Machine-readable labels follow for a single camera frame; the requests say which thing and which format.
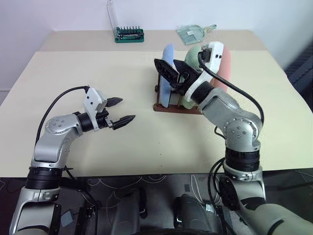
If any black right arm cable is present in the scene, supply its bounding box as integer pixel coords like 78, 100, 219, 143
198, 47, 265, 205

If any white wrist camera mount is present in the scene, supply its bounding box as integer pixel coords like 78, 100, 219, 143
82, 87, 108, 132
183, 41, 224, 103

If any wooden dish rack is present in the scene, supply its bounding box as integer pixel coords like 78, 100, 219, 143
153, 73, 205, 116

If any green plate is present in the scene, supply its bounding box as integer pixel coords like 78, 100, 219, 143
179, 46, 208, 110

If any green screwdriver bit set case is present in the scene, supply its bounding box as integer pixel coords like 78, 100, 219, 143
107, 0, 145, 44

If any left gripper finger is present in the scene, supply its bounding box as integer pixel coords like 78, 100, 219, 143
112, 114, 136, 130
105, 97, 124, 108

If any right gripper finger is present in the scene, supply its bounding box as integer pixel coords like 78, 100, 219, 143
173, 59, 200, 79
154, 58, 180, 85

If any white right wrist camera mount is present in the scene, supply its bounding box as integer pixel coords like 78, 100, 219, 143
183, 41, 224, 103

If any dark rounded shape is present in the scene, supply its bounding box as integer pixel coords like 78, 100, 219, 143
114, 190, 148, 235
173, 194, 222, 235

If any gray square pad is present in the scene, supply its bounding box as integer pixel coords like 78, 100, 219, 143
61, 211, 74, 226

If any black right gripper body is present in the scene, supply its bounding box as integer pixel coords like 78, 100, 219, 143
171, 72, 203, 97

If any blue plate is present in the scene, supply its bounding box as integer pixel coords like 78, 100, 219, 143
158, 43, 176, 108

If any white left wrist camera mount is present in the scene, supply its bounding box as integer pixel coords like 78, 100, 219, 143
82, 87, 108, 132

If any pink plate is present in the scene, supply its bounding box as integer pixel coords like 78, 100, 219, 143
211, 46, 232, 95

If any white floor cable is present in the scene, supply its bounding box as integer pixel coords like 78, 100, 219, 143
190, 175, 216, 204

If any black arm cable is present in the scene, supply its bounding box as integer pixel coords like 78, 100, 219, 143
35, 85, 90, 147
198, 47, 265, 205

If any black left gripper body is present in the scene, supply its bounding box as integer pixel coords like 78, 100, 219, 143
96, 109, 115, 130

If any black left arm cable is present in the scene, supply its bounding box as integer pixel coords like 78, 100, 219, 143
35, 85, 90, 147

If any clear green plastic dustpan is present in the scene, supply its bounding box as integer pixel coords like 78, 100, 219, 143
176, 23, 218, 46

